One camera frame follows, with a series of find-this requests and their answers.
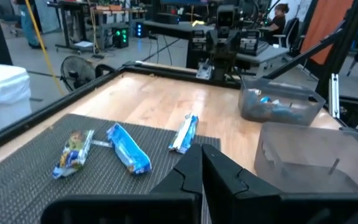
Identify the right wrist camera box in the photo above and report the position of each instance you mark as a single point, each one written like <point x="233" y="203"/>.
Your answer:
<point x="227" y="17"/>

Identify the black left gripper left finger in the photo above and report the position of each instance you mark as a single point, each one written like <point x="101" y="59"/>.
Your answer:
<point x="172" y="205"/>

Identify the silver metal bracket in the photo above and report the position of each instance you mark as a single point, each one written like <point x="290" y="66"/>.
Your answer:
<point x="204" y="71"/>

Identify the grey translucent plastic tray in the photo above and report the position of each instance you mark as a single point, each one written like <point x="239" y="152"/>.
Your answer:
<point x="306" y="146"/>
<point x="309" y="107"/>

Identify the grey desk top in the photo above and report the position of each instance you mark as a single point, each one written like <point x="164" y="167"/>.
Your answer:
<point x="172" y="28"/>

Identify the white trash bin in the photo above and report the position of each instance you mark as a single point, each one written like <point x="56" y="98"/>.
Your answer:
<point x="5" y="93"/>

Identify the black floor fan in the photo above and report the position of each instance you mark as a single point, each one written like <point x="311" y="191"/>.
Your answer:
<point x="76" y="73"/>

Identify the grey desk with keyboard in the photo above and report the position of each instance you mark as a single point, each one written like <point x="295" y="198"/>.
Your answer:
<point x="272" y="54"/>

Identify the computer tower green lights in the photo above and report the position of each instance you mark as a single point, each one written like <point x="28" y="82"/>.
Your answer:
<point x="120" y="37"/>

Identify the silver aluminium rail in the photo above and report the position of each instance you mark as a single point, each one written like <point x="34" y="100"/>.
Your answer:
<point x="334" y="93"/>

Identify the orange panel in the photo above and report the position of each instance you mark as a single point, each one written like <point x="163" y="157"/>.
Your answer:
<point x="325" y="28"/>

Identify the seated person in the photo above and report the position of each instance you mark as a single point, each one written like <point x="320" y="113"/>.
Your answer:
<point x="277" y="21"/>

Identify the blue white granola bar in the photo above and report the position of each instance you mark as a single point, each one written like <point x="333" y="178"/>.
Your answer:
<point x="183" y="135"/>

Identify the dark woven placemat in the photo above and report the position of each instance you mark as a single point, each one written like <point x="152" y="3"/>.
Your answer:
<point x="26" y="186"/>

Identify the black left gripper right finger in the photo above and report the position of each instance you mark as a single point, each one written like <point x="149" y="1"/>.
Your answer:
<point x="244" y="202"/>

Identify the black aluminium table frame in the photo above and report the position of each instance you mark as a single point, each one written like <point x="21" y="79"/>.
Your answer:
<point x="42" y="112"/>

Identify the blue brown granola bar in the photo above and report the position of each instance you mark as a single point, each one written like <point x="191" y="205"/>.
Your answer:
<point x="73" y="152"/>

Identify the black device blue lights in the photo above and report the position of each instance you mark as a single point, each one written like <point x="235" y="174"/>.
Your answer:
<point x="140" y="30"/>

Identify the black backlit keyboard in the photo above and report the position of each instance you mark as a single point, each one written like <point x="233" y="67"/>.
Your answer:
<point x="253" y="48"/>

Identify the standing person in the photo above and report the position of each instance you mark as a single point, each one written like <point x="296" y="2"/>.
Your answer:
<point x="28" y="25"/>

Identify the black office chair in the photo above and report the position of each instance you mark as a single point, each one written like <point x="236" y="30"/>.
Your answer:
<point x="291" y="32"/>

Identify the black background work table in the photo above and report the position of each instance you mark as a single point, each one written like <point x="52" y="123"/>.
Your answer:
<point x="73" y="6"/>

